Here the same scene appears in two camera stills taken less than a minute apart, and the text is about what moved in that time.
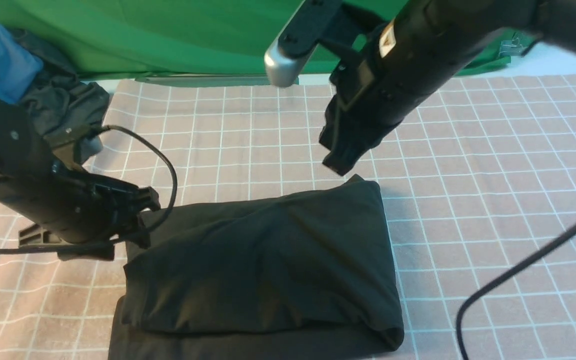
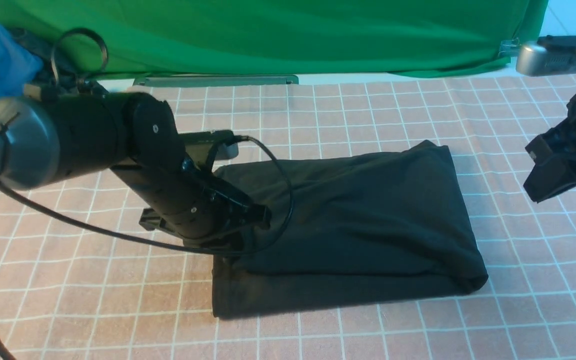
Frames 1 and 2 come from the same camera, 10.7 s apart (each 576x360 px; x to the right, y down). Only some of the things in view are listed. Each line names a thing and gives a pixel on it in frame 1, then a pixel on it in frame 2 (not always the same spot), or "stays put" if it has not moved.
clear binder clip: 512,47 stays put
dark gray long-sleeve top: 303,274 → 365,225
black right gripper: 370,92 → 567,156
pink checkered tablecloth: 484,171 stays put
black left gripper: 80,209 → 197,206
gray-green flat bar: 259,82 stays put
